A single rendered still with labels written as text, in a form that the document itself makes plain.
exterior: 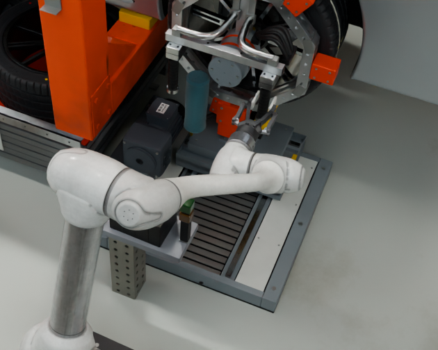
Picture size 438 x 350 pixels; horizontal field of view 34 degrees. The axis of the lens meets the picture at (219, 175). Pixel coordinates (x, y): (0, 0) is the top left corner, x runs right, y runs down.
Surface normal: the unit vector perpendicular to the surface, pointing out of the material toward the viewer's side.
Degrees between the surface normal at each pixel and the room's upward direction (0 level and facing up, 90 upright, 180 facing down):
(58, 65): 90
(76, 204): 75
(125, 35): 0
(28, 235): 0
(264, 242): 0
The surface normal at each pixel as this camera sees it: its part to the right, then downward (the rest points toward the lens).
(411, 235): 0.07, -0.66
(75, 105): -0.37, 0.68
